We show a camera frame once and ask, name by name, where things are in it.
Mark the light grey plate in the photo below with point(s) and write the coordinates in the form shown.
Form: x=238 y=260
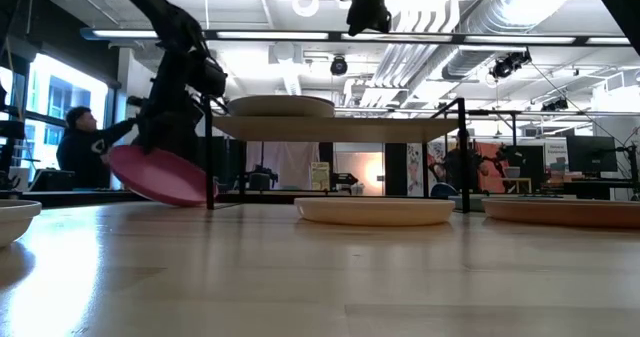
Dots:
x=15 y=219

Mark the black aluminium table frame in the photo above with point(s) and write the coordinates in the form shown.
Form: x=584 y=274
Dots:
x=60 y=197

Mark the silver ventilation duct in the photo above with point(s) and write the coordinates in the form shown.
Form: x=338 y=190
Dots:
x=480 y=52

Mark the overhead light bar rail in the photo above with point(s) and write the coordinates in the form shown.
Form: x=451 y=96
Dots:
x=580 y=40

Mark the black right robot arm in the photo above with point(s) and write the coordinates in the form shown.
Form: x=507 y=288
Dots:
x=627 y=2

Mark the pale peach plate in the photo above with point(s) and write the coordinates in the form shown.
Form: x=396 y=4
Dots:
x=375 y=212

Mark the beige plate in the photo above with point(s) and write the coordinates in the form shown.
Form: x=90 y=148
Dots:
x=280 y=108

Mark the person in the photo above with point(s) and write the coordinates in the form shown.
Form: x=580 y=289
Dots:
x=82 y=152

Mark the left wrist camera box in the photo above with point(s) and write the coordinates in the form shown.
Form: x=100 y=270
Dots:
x=212 y=79

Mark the orange hanging cloth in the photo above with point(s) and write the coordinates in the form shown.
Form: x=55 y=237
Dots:
x=479 y=182

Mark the small wooden table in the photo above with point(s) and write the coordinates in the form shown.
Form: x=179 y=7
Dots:
x=510 y=180

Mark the black round hanging spotlight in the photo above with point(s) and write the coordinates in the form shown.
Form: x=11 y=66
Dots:
x=339 y=66

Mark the pink-red plate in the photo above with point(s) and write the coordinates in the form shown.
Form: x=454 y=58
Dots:
x=160 y=177

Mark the floral poster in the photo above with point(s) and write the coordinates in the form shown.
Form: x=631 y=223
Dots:
x=415 y=169

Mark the dark background desk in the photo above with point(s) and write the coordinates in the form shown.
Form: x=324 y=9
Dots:
x=600 y=184

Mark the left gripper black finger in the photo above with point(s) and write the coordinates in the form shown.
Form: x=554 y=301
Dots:
x=155 y=134

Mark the blue rounded chair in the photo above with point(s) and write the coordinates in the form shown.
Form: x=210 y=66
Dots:
x=442 y=191

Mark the white hanging sheet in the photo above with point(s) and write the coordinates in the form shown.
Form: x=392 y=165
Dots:
x=285 y=164

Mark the yellow-green standing sign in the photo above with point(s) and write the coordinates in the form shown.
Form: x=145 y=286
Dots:
x=320 y=176

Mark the small black track spotlight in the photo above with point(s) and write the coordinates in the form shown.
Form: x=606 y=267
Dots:
x=555 y=105

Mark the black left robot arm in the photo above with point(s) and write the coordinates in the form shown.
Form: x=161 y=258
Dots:
x=170 y=22

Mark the large bright window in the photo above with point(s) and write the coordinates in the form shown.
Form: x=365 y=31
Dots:
x=50 y=77

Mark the black background monitor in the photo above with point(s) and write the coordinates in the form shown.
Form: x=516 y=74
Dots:
x=592 y=154

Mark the round white ceiling lamp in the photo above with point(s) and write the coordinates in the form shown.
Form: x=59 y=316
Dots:
x=306 y=14

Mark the wooden shelf with black legs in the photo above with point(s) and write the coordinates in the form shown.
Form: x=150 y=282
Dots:
x=335 y=129

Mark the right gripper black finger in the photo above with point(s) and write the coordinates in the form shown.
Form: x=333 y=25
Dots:
x=381 y=16
x=360 y=17

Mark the black track spotlight cluster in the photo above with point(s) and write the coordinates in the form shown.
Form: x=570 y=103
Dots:
x=507 y=66

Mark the dark grey box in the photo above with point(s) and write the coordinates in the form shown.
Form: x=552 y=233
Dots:
x=50 y=179

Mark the terracotta plate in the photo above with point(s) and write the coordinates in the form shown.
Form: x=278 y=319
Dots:
x=562 y=213

